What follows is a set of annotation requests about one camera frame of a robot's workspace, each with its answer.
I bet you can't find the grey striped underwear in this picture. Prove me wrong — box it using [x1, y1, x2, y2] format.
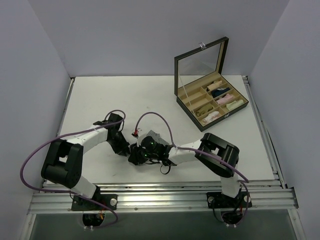
[146, 130, 170, 145]

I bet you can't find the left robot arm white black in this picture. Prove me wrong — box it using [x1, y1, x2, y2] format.
[41, 113, 130, 210]

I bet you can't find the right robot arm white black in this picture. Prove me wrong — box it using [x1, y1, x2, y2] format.
[128, 133, 241, 207]

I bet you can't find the tan rolled underwear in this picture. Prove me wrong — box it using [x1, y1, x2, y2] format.
[195, 103, 214, 117]

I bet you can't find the light pink rolled underwear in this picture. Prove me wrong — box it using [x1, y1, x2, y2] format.
[201, 111, 220, 125]

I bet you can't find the navy rolled underwear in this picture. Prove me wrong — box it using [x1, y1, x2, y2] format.
[211, 87, 230, 98]

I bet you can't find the beige rolled underwear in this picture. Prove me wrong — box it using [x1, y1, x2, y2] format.
[206, 80, 223, 92]

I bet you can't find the pale green rolled underwear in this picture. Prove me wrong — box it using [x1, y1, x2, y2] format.
[225, 99, 244, 111]

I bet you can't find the black compartment storage box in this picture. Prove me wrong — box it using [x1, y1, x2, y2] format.
[174, 36, 249, 132]

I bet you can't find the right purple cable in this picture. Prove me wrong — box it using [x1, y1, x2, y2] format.
[134, 111, 251, 226]

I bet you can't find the purple cable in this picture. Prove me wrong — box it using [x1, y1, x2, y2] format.
[19, 109, 126, 230]
[134, 111, 251, 226]

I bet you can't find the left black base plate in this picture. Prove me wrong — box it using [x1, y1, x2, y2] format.
[71, 194, 118, 211]

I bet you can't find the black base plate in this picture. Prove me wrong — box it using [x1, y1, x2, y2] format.
[206, 191, 252, 209]
[71, 194, 118, 211]

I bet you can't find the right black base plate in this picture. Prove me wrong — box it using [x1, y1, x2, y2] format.
[206, 191, 252, 209]

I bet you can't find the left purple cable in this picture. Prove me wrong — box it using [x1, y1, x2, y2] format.
[19, 109, 126, 230]

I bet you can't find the aluminium mounting rail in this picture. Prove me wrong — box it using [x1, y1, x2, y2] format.
[28, 180, 299, 214]

